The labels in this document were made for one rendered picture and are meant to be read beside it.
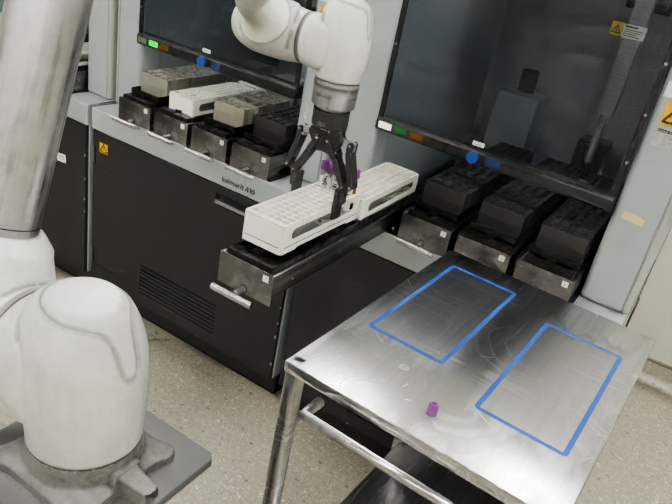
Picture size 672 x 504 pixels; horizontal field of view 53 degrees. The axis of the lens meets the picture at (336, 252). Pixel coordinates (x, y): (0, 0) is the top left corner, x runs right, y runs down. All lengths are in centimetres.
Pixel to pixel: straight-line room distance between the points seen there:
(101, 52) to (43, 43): 149
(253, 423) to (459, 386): 116
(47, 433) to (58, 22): 51
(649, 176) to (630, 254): 18
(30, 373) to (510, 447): 64
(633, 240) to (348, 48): 76
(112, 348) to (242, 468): 121
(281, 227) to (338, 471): 98
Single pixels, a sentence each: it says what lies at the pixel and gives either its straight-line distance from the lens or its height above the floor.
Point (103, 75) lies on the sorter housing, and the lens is 243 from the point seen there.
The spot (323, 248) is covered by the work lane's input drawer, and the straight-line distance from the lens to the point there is 143.
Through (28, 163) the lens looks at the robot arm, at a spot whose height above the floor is 108.
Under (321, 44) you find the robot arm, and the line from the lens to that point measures 132.
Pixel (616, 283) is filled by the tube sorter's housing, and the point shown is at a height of 80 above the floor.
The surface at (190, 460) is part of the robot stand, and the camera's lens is 105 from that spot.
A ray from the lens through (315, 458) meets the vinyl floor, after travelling 209.
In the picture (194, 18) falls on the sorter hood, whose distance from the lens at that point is 210.
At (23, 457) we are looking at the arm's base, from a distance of 103.
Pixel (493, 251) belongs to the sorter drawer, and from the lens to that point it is 162.
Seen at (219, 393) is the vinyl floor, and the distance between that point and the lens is 226.
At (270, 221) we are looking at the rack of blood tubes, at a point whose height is 89.
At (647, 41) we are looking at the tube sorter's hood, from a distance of 154.
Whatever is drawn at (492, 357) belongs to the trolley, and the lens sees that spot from 119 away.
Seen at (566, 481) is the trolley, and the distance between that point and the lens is 101.
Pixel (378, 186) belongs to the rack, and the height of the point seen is 86.
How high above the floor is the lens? 145
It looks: 27 degrees down
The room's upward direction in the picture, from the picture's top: 11 degrees clockwise
